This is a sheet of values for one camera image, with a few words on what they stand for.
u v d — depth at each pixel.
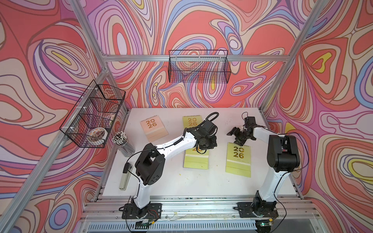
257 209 0.67
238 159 0.91
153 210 0.73
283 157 0.52
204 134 0.66
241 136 0.89
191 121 1.11
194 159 0.91
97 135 0.72
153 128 1.06
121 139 0.80
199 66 0.96
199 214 0.73
